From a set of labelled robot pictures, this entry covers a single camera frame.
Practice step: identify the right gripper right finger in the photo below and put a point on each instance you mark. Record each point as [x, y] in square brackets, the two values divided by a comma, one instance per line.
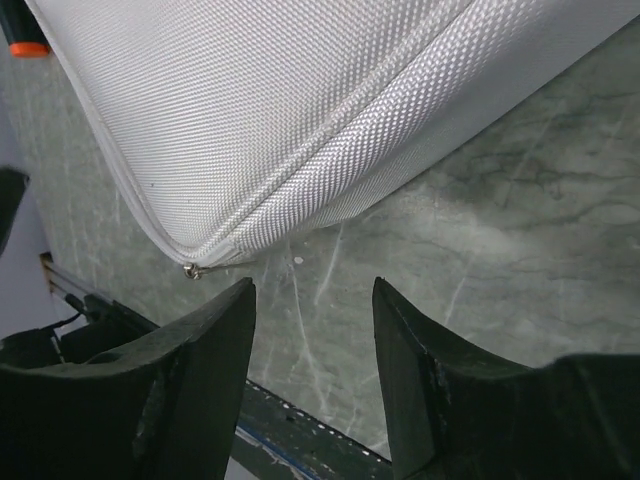
[456, 411]

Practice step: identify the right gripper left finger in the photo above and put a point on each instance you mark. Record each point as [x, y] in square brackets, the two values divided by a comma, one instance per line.
[123, 398]

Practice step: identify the white medicine kit case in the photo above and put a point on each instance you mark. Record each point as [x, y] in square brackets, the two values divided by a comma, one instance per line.
[228, 125]

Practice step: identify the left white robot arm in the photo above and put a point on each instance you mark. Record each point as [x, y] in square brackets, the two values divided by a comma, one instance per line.
[13, 186]

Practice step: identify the aluminium rail frame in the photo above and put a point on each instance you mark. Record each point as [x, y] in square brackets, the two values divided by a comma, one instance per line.
[61, 282]

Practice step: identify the black wireless microphone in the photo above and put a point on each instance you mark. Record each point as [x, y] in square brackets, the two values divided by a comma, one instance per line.
[22, 32]

